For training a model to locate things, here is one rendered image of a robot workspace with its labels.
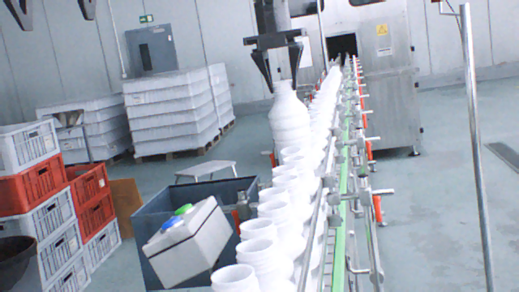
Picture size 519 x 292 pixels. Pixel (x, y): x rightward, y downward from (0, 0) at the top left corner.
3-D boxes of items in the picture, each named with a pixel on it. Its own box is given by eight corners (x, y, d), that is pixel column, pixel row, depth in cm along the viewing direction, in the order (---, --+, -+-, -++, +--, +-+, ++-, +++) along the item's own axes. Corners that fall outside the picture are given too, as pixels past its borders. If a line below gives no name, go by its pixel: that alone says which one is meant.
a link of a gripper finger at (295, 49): (270, 92, 97) (261, 39, 95) (310, 86, 95) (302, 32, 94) (263, 96, 90) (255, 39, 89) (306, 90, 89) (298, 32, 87)
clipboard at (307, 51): (313, 66, 547) (309, 33, 542) (290, 70, 552) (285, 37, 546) (314, 66, 550) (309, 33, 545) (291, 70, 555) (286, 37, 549)
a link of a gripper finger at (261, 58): (263, 92, 97) (255, 40, 96) (302, 87, 96) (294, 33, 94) (256, 97, 91) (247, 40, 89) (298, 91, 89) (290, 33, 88)
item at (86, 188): (77, 213, 367) (70, 182, 363) (20, 221, 373) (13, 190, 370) (112, 189, 426) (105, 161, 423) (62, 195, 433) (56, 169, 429)
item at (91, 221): (83, 245, 371) (77, 214, 367) (27, 252, 377) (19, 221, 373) (117, 216, 430) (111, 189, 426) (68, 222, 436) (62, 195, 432)
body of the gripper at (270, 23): (250, 48, 96) (243, 5, 95) (308, 38, 94) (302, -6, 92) (243, 49, 90) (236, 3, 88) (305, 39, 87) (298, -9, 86)
